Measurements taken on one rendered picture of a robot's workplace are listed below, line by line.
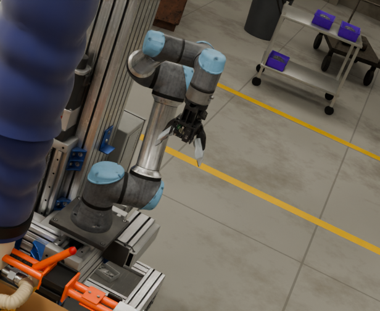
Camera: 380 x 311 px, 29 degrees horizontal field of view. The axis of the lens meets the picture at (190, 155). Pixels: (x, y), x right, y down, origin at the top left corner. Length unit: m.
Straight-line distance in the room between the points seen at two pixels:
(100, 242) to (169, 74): 0.63
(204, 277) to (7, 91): 2.84
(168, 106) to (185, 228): 2.40
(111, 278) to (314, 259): 1.82
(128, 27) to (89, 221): 0.69
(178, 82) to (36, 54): 0.84
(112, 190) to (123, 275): 1.39
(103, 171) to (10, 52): 0.86
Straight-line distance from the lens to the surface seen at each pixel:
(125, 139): 2.99
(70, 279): 2.17
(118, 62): 2.63
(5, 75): 1.88
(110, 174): 2.58
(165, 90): 2.56
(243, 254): 4.89
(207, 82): 2.12
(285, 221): 5.48
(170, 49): 2.18
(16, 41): 1.84
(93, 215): 2.65
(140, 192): 2.61
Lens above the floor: 2.52
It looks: 26 degrees down
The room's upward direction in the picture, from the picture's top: 21 degrees clockwise
